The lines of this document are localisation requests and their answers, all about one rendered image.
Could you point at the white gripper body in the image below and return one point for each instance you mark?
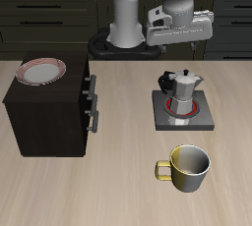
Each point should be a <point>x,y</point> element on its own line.
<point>183,33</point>

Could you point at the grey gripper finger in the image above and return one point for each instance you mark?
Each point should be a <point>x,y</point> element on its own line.
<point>194,45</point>
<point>163,49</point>

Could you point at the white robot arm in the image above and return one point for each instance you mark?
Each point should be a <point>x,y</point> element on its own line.
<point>124,13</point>

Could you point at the silver moka pot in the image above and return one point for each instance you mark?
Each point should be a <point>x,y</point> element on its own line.
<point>183,92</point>

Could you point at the dark grey stove plate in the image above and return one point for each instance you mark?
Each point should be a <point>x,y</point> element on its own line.
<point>203,118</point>

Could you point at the dark kitchen cupboards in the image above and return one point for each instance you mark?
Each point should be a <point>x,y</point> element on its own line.
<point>49,33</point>

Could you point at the white plate with red rim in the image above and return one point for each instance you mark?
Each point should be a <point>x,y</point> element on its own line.
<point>41,72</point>

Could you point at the yellow and white mug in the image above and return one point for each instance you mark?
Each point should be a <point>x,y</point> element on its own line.
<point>192,171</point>

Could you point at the dark wooden cabinet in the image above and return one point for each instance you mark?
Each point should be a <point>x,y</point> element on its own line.
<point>49,118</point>

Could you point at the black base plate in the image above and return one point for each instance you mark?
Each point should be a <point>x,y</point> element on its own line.
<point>98,48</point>

